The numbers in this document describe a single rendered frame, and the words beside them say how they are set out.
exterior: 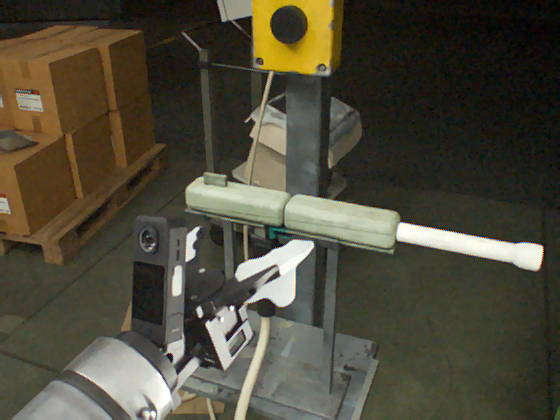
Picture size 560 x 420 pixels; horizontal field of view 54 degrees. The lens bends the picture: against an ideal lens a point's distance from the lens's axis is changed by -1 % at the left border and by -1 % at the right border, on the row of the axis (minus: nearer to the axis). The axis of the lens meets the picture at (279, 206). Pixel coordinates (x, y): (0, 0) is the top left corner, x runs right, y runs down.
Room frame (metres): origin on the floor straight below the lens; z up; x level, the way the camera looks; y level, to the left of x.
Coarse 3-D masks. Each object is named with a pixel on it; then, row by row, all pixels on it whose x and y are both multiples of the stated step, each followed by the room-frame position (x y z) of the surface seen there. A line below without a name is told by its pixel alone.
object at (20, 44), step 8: (8, 40) 3.07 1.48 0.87; (16, 40) 3.07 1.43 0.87; (24, 40) 3.07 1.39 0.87; (32, 40) 3.07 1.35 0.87; (40, 40) 3.07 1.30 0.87; (0, 48) 2.88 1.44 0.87; (8, 48) 2.88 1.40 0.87; (16, 48) 2.88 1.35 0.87; (24, 48) 2.88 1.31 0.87; (32, 48) 2.88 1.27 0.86; (0, 56) 2.70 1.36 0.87; (0, 64) 2.69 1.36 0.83; (0, 72) 2.70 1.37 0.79; (0, 80) 2.70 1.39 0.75; (0, 88) 2.71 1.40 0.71; (0, 96) 2.71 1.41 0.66; (8, 96) 2.69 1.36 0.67; (0, 104) 2.72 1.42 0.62; (8, 104) 2.70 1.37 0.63; (0, 112) 2.72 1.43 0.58; (8, 112) 2.70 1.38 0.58; (0, 120) 2.73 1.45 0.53; (8, 120) 2.71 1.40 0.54
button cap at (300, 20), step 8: (280, 8) 0.78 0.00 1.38; (288, 8) 0.78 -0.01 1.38; (296, 8) 0.78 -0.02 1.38; (272, 16) 0.78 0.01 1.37; (280, 16) 0.78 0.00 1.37; (288, 16) 0.77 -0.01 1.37; (296, 16) 0.77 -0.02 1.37; (304, 16) 0.78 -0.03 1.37; (272, 24) 0.78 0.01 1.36; (280, 24) 0.78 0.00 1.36; (288, 24) 0.77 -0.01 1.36; (296, 24) 0.77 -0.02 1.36; (304, 24) 0.77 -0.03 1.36; (272, 32) 0.78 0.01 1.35; (280, 32) 0.78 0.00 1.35; (288, 32) 0.77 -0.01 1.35; (296, 32) 0.77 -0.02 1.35; (304, 32) 0.77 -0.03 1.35; (280, 40) 0.78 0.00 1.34; (288, 40) 0.77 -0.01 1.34; (296, 40) 0.77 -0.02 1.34
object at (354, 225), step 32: (192, 192) 0.72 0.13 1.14; (224, 192) 0.71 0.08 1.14; (256, 192) 0.70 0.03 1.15; (256, 224) 0.68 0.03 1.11; (288, 224) 0.66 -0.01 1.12; (320, 224) 0.64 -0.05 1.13; (352, 224) 0.63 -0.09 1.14; (384, 224) 0.62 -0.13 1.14; (256, 256) 0.69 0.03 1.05; (480, 256) 0.58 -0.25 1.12; (512, 256) 0.57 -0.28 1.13
